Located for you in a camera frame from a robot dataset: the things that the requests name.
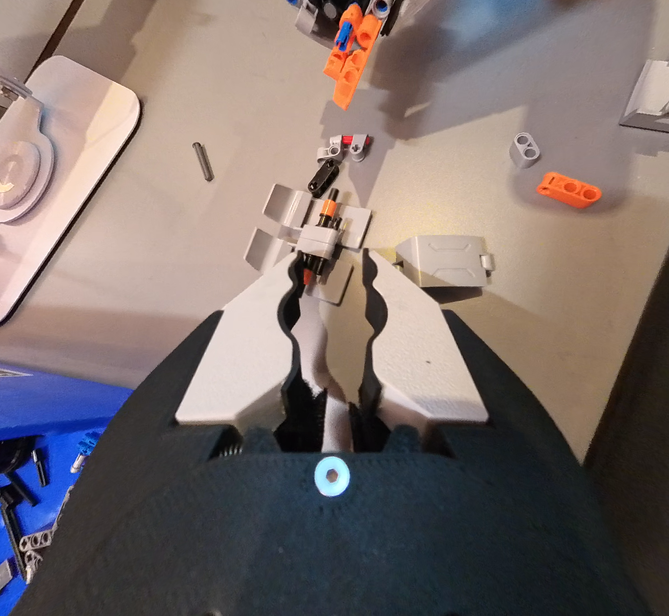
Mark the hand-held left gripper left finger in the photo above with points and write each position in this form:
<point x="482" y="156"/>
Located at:
<point x="235" y="355"/>

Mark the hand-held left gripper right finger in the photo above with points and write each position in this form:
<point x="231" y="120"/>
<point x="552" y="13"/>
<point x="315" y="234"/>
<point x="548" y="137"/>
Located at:
<point x="423" y="355"/>

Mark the grey winged toy brick assembly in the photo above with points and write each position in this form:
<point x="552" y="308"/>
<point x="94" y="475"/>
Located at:
<point x="319" y="240"/>

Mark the grey curved toy panel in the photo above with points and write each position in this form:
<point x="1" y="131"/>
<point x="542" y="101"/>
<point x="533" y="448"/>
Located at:
<point x="444" y="261"/>

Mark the blue parts tray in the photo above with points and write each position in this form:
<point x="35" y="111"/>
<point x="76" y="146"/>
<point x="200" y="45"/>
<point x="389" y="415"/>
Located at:
<point x="62" y="402"/>

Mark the grey red connector cluster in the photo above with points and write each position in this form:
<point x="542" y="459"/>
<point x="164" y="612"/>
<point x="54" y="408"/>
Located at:
<point x="345" y="147"/>

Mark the dark grey toy axle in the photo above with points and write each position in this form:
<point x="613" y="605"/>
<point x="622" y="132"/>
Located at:
<point x="204" y="161"/>

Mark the black small toy connector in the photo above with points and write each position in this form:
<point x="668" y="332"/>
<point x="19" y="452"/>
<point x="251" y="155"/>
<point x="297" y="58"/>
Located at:
<point x="323" y="178"/>

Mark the small grey two-hole beam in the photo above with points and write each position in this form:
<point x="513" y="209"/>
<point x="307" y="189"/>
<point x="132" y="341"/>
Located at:
<point x="525" y="151"/>

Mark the orange toy beam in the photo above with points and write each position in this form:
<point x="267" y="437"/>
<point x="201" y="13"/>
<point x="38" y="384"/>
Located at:
<point x="569" y="188"/>

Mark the pile of small brick parts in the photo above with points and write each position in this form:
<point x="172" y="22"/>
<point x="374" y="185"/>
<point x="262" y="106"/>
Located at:
<point x="31" y="464"/>

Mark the white rounded board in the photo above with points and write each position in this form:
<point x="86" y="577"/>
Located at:
<point x="89" y="156"/>

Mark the grey hinged toy panel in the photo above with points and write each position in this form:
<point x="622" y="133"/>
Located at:
<point x="648" y="99"/>

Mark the clear grey round stand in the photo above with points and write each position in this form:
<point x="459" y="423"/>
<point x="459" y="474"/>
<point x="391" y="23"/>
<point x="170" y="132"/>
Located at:
<point x="23" y="156"/>

